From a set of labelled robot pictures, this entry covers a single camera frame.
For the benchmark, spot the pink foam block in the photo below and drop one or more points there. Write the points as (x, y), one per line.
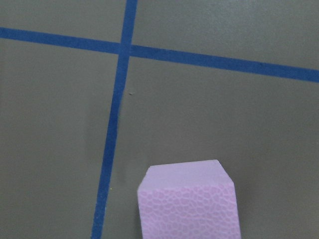
(190, 200)

